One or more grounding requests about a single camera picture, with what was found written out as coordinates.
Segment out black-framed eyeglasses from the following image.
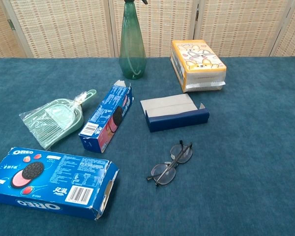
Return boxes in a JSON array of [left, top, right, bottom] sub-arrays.
[[146, 140, 194, 187]]

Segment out orange corgi tissue pack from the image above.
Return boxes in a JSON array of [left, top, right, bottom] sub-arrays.
[[170, 39, 227, 93]]

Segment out blue glasses case grey lining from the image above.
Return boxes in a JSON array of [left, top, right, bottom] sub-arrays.
[[140, 93, 210, 133]]

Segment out blue Oreo box open flaps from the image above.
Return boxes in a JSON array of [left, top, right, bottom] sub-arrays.
[[78, 80, 134, 153]]

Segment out green plastic spray bottle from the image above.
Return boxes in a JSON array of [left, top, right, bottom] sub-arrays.
[[118, 0, 148, 80]]

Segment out blue table cloth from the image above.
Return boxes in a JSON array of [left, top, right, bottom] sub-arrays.
[[0, 57, 295, 236]]

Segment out blue Oreo box dented end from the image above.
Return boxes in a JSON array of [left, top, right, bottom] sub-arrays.
[[0, 147, 120, 221]]

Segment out green dustpan brush set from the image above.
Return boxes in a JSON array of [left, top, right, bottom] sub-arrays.
[[18, 89, 97, 150]]

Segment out woven folding screen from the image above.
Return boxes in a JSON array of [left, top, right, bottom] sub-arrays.
[[0, 0, 295, 59]]

